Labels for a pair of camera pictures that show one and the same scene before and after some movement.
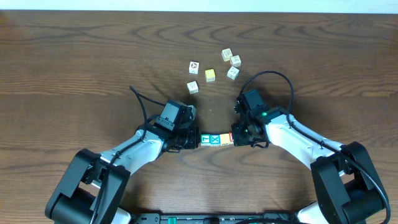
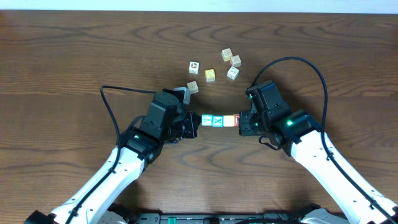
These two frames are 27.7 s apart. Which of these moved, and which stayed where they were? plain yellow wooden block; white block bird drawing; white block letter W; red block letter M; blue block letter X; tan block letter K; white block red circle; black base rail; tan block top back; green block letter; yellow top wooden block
Moved: plain yellow wooden block; green block letter; red block letter M; blue block letter X
Stayed: black base rail; tan block letter K; tan block top back; white block red circle; white block letter W; yellow top wooden block; white block bird drawing
